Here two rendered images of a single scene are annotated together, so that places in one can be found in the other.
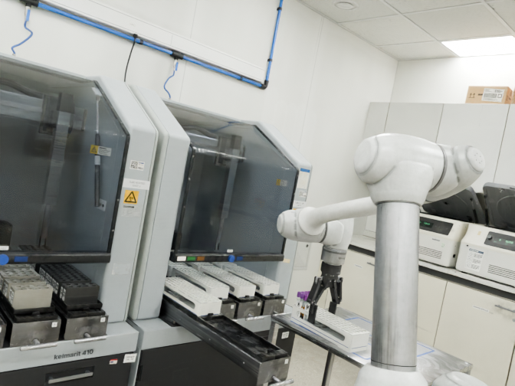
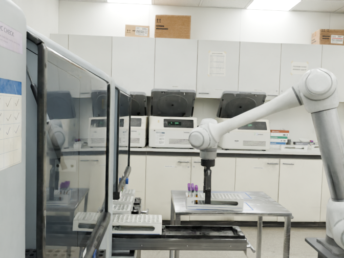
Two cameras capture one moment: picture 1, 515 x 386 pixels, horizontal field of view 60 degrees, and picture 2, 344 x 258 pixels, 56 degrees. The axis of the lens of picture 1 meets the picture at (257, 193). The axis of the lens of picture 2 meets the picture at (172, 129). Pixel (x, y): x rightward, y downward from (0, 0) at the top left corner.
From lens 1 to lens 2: 1.30 m
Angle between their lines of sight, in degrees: 50
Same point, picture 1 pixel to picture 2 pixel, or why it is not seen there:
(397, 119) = (77, 47)
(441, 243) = (138, 132)
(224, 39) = not seen: outside the picture
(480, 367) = not seen: hidden behind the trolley
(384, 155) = (334, 82)
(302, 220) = (214, 133)
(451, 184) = not seen: hidden behind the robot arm
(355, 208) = (252, 117)
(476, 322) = (168, 175)
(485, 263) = (167, 138)
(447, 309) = (149, 173)
